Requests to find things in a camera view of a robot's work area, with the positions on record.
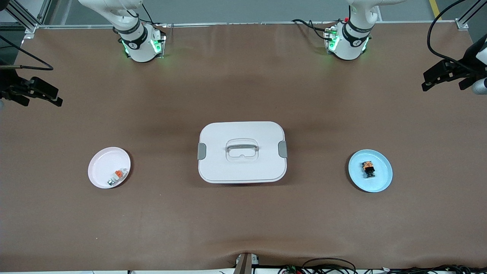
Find black right arm base cable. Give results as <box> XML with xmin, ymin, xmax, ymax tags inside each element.
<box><xmin>142</xmin><ymin>3</ymin><xmax>167</xmax><ymax>27</ymax></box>

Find grey camera stand bracket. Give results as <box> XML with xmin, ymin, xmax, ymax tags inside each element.
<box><xmin>233</xmin><ymin>252</ymin><xmax>260</xmax><ymax>274</ymax></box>

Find black left arm base cables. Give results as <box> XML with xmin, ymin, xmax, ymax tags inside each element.
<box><xmin>292</xmin><ymin>18</ymin><xmax>345</xmax><ymax>41</ymax></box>

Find light blue round plate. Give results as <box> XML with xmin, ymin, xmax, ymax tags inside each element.
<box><xmin>348</xmin><ymin>149</ymin><xmax>393</xmax><ymax>193</ymax></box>

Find grey box lid handle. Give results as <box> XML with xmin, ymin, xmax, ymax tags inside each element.
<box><xmin>226</xmin><ymin>139</ymin><xmax>259</xmax><ymax>160</ymax></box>

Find white lidded storage box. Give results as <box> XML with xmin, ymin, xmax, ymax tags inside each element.
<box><xmin>197</xmin><ymin>121</ymin><xmax>288</xmax><ymax>184</ymax></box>

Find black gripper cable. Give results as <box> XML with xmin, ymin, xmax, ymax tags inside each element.
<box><xmin>0</xmin><ymin>35</ymin><xmax>54</xmax><ymax>71</ymax></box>
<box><xmin>427</xmin><ymin>0</ymin><xmax>476</xmax><ymax>75</ymax></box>

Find aluminium frame profile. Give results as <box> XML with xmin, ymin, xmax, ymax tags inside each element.
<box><xmin>0</xmin><ymin>0</ymin><xmax>53</xmax><ymax>33</ymax></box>
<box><xmin>455</xmin><ymin>0</ymin><xmax>487</xmax><ymax>30</ymax></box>

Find white orange terminal connector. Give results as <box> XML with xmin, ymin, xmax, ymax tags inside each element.
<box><xmin>107</xmin><ymin>168</ymin><xmax>128</xmax><ymax>187</ymax></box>

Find orange black push-button switch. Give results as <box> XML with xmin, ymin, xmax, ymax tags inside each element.
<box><xmin>361</xmin><ymin>161</ymin><xmax>377</xmax><ymax>179</ymax></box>

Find black looped cable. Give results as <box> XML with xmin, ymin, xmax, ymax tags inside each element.
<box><xmin>302</xmin><ymin>258</ymin><xmax>358</xmax><ymax>274</ymax></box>

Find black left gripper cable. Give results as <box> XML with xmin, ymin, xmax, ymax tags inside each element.
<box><xmin>427</xmin><ymin>0</ymin><xmax>476</xmax><ymax>75</ymax></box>

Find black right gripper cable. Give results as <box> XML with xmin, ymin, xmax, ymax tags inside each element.
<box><xmin>0</xmin><ymin>35</ymin><xmax>54</xmax><ymax>71</ymax></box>

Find brown table cover mat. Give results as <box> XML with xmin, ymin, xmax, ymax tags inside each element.
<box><xmin>0</xmin><ymin>22</ymin><xmax>487</xmax><ymax>271</ymax></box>

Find pink round plate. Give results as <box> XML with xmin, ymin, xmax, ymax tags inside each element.
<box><xmin>88</xmin><ymin>147</ymin><xmax>131</xmax><ymax>190</ymax></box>

